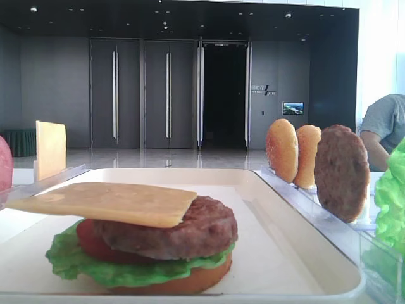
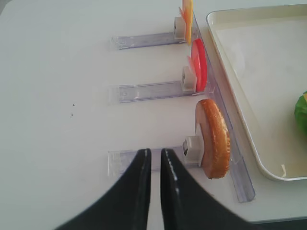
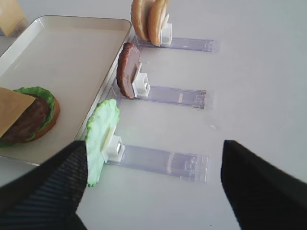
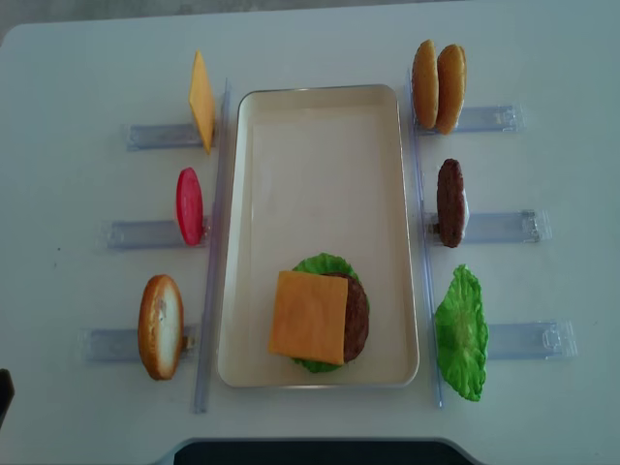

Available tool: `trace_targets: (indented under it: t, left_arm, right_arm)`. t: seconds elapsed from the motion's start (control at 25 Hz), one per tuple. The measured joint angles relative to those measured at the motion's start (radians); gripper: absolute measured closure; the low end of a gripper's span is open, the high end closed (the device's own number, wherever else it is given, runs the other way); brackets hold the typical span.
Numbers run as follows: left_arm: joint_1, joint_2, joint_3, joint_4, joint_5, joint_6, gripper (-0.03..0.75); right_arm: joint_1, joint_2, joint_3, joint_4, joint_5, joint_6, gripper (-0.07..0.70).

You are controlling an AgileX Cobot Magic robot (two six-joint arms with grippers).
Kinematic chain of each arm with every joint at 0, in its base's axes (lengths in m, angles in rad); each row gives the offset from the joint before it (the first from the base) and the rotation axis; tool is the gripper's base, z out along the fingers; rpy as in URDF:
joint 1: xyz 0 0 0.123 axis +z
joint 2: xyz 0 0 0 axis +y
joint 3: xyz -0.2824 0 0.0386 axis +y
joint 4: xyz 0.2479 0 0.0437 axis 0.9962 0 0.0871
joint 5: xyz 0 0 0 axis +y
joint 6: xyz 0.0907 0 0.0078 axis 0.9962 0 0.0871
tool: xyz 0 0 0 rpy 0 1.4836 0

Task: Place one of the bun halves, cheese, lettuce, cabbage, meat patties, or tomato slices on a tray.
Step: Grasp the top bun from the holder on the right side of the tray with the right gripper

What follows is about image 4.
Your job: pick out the clear holder under patty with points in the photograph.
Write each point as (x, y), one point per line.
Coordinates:
(523, 226)

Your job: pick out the clear holder under tomato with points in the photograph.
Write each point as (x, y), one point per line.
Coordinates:
(140, 235)

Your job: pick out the cream rectangular serving tray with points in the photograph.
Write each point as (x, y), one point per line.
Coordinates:
(318, 171)

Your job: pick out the standing green lettuce leaf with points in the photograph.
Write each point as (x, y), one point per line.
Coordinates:
(462, 335)

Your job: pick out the green lettuce leaf on burger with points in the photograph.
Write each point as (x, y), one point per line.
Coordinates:
(326, 263)

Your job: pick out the orange cheese slice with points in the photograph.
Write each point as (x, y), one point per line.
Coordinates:
(201, 101)
(309, 317)

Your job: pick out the clear holder under buns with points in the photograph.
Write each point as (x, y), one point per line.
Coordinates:
(494, 119)

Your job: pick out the long clear rail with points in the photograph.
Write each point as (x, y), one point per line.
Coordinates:
(424, 257)
(215, 243)

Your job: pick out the right long clear rail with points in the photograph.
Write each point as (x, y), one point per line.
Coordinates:
(424, 257)

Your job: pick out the brown meat patty on burger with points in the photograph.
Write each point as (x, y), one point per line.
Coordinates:
(356, 319)

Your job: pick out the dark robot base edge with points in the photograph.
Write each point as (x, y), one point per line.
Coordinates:
(353, 452)

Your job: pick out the standing orange cheese slice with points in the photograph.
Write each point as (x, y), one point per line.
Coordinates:
(201, 101)

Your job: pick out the clear holder under lettuce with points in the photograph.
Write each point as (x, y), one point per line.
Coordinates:
(536, 340)

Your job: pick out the standing brown meat patty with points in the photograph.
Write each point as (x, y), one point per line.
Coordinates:
(451, 203)

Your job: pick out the clear holder under bread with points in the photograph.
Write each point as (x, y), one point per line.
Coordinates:
(122, 345)

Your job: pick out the standing red tomato slice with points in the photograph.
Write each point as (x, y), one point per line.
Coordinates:
(189, 208)

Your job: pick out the standing white bread slice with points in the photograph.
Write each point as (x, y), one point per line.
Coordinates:
(161, 324)

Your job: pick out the left long clear rail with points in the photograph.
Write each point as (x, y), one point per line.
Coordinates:
(215, 243)

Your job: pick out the clear holder under cheese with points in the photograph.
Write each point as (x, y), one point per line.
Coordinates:
(166, 136)

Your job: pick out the golden bun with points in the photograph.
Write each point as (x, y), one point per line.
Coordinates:
(452, 74)
(425, 84)

